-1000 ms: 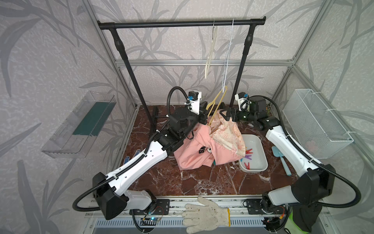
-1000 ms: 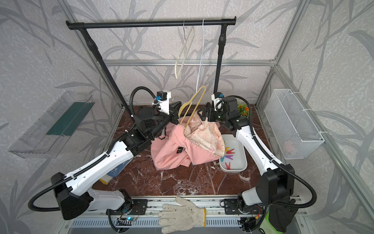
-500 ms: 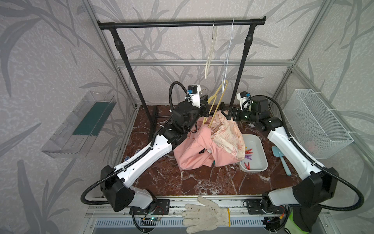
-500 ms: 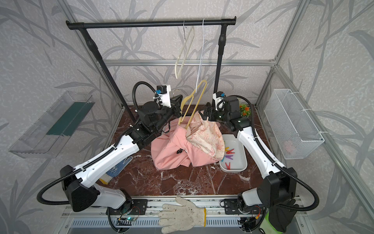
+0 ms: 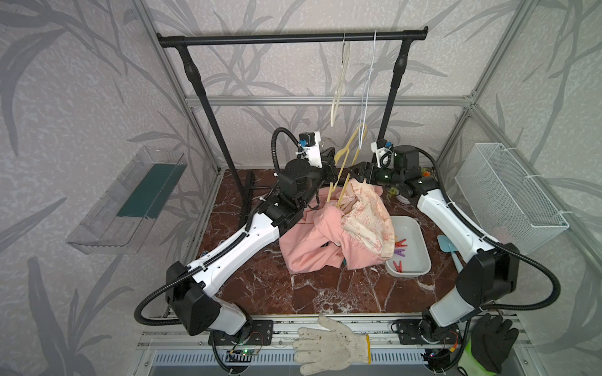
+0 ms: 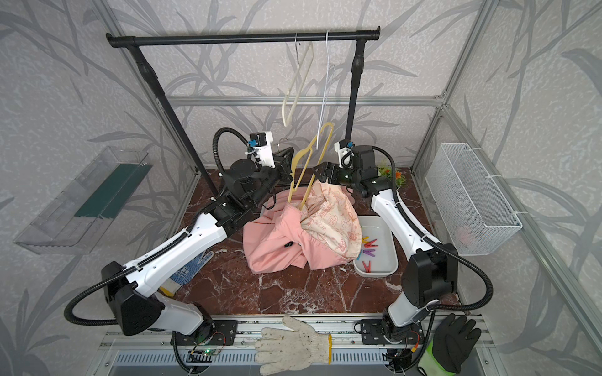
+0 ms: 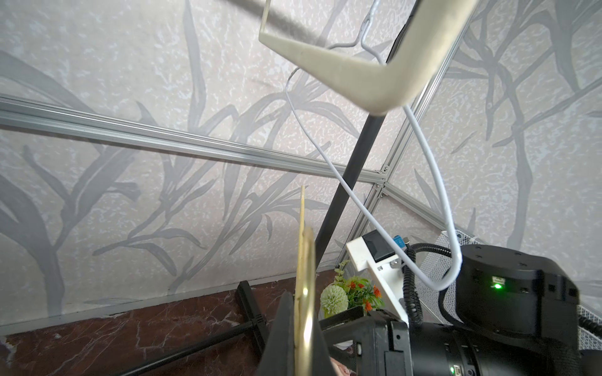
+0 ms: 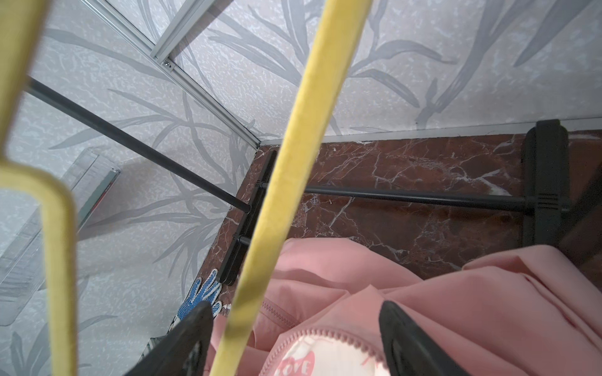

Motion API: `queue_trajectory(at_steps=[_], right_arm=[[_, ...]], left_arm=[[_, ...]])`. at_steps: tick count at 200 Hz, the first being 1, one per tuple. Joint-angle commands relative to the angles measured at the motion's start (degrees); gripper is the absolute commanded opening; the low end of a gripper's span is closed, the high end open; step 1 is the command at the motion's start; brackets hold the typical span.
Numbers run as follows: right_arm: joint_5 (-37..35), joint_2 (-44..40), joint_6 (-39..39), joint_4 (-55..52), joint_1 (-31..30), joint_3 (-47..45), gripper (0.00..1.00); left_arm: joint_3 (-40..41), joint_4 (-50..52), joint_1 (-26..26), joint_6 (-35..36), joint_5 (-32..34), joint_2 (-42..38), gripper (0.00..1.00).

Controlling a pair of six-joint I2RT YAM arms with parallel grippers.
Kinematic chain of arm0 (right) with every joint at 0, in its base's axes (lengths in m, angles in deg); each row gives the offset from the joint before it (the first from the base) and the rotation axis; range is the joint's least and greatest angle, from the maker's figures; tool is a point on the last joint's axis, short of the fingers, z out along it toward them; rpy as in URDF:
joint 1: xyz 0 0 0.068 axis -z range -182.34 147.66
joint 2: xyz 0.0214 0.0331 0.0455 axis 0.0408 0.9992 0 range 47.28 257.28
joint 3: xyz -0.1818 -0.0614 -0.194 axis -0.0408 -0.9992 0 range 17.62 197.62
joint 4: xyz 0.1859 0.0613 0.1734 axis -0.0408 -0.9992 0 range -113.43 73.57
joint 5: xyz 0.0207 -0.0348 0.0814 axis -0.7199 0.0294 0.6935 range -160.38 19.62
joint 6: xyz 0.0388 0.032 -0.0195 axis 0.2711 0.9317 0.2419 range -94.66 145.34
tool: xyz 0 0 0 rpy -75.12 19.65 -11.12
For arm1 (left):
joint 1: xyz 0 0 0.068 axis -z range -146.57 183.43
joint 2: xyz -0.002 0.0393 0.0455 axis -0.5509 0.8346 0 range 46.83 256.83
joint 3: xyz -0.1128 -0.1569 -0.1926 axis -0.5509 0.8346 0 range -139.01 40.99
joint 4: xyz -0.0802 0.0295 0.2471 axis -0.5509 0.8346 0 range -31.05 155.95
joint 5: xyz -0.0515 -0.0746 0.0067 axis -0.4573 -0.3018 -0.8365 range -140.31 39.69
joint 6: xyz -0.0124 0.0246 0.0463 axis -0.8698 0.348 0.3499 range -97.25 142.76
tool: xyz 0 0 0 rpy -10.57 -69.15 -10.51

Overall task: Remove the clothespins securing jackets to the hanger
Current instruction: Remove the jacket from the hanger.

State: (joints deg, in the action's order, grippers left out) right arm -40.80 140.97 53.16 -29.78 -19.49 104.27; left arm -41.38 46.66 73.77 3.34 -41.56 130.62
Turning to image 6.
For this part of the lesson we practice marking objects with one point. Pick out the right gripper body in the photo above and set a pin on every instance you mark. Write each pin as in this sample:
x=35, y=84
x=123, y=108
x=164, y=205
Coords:
x=342, y=176

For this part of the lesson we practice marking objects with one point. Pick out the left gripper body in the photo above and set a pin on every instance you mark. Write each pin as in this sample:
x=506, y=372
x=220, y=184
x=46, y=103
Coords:
x=266, y=178

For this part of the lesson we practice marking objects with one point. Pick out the pink jacket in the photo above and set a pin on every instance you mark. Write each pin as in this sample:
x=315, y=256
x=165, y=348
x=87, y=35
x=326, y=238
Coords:
x=318, y=228

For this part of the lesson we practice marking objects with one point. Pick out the red clothespin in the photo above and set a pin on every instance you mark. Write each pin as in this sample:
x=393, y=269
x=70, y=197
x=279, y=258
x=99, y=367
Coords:
x=370, y=244
x=367, y=266

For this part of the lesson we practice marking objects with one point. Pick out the white hanger of rainbow jacket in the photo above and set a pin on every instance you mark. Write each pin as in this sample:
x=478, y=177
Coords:
x=325, y=92

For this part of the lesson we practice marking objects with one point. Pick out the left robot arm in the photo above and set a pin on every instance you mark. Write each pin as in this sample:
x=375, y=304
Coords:
x=132, y=290

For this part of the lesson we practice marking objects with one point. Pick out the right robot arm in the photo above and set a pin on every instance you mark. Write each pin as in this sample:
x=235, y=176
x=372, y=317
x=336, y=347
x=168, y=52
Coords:
x=432, y=267

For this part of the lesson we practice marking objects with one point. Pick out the potted artificial flower plant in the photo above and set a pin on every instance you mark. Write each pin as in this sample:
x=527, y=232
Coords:
x=394, y=174

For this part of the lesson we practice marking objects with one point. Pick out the white plastic tray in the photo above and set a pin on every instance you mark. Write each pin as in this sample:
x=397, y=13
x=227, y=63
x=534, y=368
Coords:
x=385, y=262

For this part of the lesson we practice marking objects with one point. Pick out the blue dotted work glove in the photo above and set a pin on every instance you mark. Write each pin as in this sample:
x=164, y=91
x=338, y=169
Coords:
x=184, y=275

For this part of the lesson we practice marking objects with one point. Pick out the white knitted work glove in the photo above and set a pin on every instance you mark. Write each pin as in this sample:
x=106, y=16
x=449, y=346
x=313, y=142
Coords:
x=292, y=349

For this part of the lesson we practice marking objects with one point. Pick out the black rubber glove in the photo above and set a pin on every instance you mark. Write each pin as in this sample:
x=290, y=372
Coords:
x=453, y=341

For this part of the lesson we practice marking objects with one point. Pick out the black clothes rack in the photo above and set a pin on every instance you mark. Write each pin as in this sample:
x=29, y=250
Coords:
x=133, y=45

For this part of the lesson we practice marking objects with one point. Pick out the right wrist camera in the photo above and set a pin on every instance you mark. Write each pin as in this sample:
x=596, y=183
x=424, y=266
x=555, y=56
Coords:
x=345, y=153

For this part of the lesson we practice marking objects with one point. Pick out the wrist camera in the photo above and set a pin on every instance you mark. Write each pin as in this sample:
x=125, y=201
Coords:
x=345, y=153
x=259, y=148

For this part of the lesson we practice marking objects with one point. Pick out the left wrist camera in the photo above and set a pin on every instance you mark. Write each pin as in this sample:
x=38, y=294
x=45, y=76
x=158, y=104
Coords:
x=259, y=148

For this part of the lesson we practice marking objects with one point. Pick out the white wire mesh basket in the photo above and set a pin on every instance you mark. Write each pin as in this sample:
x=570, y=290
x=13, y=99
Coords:
x=477, y=216

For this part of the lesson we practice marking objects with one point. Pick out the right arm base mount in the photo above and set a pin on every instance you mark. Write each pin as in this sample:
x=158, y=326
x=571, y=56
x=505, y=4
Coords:
x=377, y=332

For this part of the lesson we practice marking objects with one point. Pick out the clear acrylic wall shelf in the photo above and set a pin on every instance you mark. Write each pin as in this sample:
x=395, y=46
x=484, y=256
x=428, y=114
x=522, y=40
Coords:
x=74, y=222

